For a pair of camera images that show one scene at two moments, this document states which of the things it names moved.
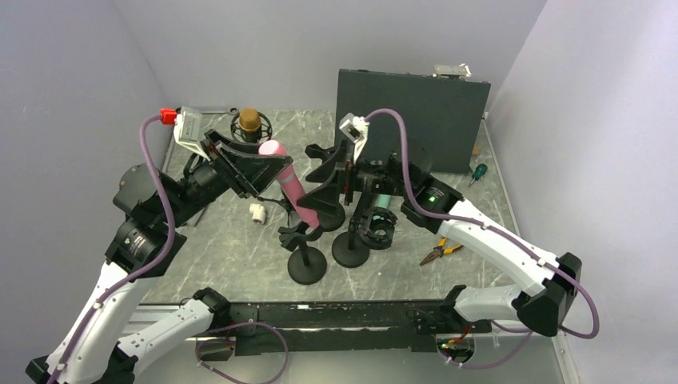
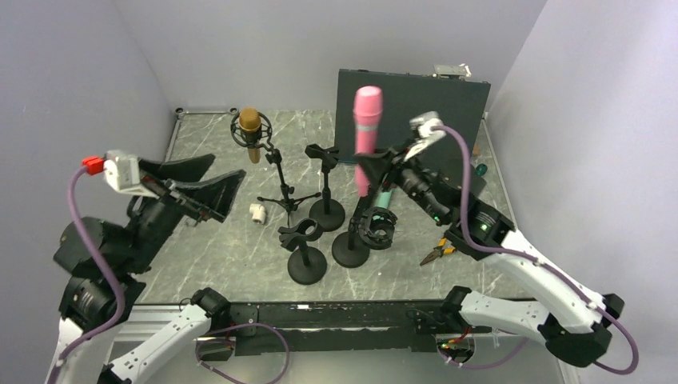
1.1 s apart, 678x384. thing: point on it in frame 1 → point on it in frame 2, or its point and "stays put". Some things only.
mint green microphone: (383, 201) stays put
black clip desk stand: (306, 265) stays put
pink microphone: (290, 183) → (368, 105)
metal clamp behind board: (445, 71) stays put
